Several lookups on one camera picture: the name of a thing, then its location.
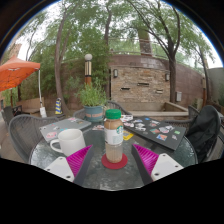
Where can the small yellow packet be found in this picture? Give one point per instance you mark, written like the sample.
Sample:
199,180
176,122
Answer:
128,135

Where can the green plant in blue pot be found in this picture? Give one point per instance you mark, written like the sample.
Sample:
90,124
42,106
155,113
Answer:
93,111

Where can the flat round red coaster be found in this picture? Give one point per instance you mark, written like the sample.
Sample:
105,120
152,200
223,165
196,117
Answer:
106,163

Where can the grey mesh patio chair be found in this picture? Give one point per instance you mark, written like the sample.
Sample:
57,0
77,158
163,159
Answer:
115,106
23,133

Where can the dark-trunked branching green tree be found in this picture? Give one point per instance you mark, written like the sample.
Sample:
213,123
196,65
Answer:
172,76

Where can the wall lantern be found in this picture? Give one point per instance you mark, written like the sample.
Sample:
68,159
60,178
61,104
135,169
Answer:
167,77
115,73

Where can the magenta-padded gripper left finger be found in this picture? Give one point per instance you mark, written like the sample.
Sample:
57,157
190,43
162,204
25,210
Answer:
60,166

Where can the white ceramic mug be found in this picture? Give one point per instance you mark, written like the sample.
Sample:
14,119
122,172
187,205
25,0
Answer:
71,141

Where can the wooden lamp post white globe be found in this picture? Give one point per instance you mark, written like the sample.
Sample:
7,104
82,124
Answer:
88,71

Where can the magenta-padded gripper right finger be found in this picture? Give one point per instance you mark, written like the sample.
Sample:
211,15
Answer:
166,165

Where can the blue yellow striped cone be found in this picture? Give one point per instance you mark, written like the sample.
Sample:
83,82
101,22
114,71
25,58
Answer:
58,107

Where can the green-capped coffee drink bottle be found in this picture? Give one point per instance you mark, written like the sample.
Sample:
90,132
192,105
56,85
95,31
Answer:
114,140

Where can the grey wall utility box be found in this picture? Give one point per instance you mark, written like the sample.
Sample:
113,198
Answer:
178,96

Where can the colourful sticker card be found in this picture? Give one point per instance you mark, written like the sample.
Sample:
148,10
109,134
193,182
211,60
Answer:
97,127

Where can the black jacket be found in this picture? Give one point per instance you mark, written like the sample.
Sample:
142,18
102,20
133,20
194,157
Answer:
203,130

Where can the tall leaning green tree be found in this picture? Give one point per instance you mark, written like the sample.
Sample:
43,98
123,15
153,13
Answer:
58,76

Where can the black laptop with stickers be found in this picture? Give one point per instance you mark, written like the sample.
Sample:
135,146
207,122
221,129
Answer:
156,131

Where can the grey laptop with stickers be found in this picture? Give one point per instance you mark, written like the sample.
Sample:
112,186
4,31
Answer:
63,126

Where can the orange patio umbrella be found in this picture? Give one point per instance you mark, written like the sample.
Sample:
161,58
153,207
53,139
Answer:
15,73

